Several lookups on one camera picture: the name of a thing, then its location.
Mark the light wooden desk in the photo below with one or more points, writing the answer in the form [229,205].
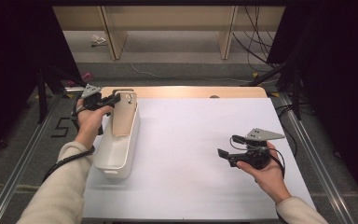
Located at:
[167,18]

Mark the white plastic storage box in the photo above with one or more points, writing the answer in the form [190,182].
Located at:
[118,158]

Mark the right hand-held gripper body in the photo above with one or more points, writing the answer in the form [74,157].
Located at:
[258,157]

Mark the person's left hand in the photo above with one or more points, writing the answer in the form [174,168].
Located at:
[88,124]

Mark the aluminium floor rail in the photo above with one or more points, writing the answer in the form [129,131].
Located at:
[320,174]
[18,177]

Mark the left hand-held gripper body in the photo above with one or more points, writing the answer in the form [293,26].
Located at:
[91,91]

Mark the black curtain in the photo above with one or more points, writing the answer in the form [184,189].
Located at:
[338,77]
[12,62]

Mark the white table sheet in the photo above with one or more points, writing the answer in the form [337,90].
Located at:
[192,155]

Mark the black metal stand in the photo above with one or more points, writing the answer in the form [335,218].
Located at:
[296,90]
[42,93]

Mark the yellow tape piece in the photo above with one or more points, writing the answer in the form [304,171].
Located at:
[255,75]
[69,95]
[274,94]

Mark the person's right hand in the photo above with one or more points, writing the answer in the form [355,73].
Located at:
[270,180]

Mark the pink packet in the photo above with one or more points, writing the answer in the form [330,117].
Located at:
[86,76]

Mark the white crumpled paper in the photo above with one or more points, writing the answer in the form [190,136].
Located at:
[98,39]

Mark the beige phone case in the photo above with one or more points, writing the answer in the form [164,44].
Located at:
[124,121]

